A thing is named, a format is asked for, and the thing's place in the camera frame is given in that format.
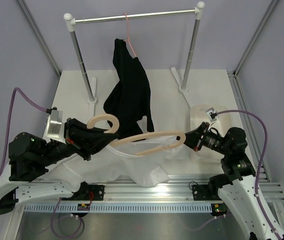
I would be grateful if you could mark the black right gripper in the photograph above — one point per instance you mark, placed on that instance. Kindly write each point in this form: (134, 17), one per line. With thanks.
(193, 138)

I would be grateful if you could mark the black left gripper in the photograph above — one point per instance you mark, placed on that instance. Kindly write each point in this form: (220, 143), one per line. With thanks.
(86, 141)

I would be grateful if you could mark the white t shirt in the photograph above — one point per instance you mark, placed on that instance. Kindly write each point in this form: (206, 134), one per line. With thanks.
(113, 162)

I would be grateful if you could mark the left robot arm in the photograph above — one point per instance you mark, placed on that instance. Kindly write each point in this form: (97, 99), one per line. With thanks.
(30, 156)

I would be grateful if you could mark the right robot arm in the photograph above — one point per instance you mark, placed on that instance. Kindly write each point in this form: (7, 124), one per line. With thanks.
(238, 185)

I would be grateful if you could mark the black t shirt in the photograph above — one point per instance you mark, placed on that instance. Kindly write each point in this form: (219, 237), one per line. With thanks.
(129, 101)

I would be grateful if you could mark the white plastic bin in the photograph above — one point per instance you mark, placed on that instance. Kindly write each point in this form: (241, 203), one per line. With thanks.
(222, 124)

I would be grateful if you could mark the silver clothes rack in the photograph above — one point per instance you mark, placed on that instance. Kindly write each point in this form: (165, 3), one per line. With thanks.
(72, 22)

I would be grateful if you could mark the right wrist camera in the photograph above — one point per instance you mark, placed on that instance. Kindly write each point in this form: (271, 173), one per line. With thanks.
(212, 114)

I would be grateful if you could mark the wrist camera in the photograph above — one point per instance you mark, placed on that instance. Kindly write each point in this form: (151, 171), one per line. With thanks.
(212, 114)
(55, 126)

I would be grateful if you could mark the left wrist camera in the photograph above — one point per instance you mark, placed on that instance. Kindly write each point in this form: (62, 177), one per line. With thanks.
(55, 126)

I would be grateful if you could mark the aluminium rail base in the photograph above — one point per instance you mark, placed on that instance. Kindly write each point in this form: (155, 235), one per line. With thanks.
(146, 190)

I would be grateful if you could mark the white slotted cable duct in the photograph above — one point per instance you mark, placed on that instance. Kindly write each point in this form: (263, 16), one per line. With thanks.
(64, 207)

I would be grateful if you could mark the pink wire hanger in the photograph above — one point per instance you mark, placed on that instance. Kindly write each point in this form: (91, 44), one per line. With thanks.
(128, 35)

